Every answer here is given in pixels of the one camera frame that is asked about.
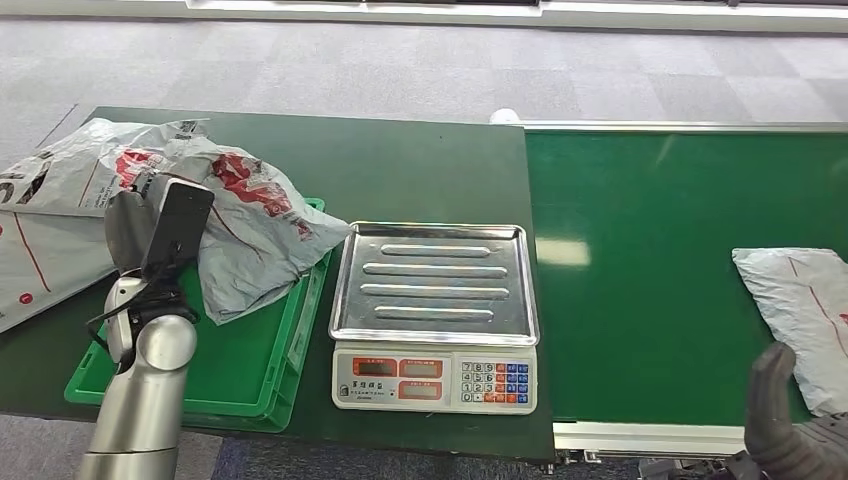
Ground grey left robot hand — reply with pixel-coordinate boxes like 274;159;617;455
104;173;164;276

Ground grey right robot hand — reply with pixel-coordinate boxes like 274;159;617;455
743;341;813;480

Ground grey parcel bag red print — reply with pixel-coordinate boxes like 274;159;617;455
162;135;352;327

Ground green conveyor belt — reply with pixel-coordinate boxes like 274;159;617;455
525;131;848;427

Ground large white mailer bag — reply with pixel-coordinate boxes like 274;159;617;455
0;211;119;335

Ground grey mailer bag QR codes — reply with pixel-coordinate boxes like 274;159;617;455
0;117;210;217

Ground grey parcel bag red line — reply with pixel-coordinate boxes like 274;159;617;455
731;246;848;418

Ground green plastic crate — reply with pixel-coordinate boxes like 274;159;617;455
64;197;333;435

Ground stainless steel weighing tray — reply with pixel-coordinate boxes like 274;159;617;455
328;221;540;348

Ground white electronic scale base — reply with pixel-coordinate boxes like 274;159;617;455
331;341;539;417

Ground white window ledge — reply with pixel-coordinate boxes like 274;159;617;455
0;0;848;36

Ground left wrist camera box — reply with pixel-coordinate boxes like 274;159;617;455
140;178;216;284

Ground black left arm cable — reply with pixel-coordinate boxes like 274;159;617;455
86;264;201;374

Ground aluminium conveyor side rail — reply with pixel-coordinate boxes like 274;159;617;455
519;120;848;134
553;421;750;458

